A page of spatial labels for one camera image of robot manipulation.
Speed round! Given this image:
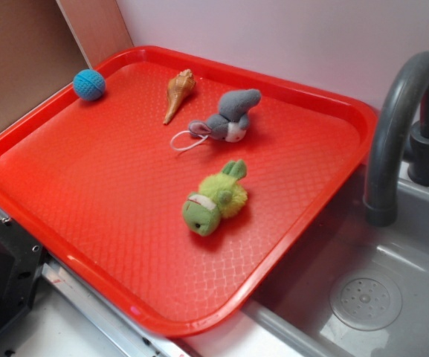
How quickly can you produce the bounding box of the gray plastic sink basin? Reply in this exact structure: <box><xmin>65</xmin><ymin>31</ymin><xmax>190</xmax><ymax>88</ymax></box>
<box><xmin>243</xmin><ymin>169</ymin><xmax>429</xmax><ymax>356</ymax></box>

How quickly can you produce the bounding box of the gray plush animal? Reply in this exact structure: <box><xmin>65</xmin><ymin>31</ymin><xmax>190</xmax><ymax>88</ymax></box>
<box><xmin>170</xmin><ymin>89</ymin><xmax>262</xmax><ymax>152</ymax></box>

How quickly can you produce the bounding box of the green plush animal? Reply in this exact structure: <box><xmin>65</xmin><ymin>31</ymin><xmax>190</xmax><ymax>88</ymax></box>
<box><xmin>181</xmin><ymin>159</ymin><xmax>248</xmax><ymax>237</ymax></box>

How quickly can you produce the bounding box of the tan conch seashell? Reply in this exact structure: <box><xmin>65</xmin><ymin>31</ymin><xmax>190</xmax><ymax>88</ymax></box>
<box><xmin>163</xmin><ymin>69</ymin><xmax>196</xmax><ymax>125</ymax></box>

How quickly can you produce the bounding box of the aluminium rail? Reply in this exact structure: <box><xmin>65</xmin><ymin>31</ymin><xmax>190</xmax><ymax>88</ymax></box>
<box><xmin>0</xmin><ymin>189</ymin><xmax>185</xmax><ymax>357</ymax></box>

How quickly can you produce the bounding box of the blue knitted ball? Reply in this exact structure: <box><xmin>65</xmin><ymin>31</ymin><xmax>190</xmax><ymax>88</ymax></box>
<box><xmin>73</xmin><ymin>69</ymin><xmax>106</xmax><ymax>101</ymax></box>

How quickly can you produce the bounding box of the brown cardboard panel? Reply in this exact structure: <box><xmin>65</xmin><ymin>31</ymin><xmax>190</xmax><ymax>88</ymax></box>
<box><xmin>0</xmin><ymin>1</ymin><xmax>132</xmax><ymax>132</ymax></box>

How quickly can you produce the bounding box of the red plastic tray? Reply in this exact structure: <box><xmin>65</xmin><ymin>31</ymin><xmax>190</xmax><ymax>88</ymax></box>
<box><xmin>0</xmin><ymin>47</ymin><xmax>377</xmax><ymax>337</ymax></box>

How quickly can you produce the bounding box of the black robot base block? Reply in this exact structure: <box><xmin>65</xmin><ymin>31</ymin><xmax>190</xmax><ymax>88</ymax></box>
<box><xmin>0</xmin><ymin>221</ymin><xmax>45</xmax><ymax>335</ymax></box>

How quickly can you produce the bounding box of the gray toy faucet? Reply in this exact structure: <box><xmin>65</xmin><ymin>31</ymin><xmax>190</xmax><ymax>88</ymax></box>
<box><xmin>364</xmin><ymin>51</ymin><xmax>429</xmax><ymax>227</ymax></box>

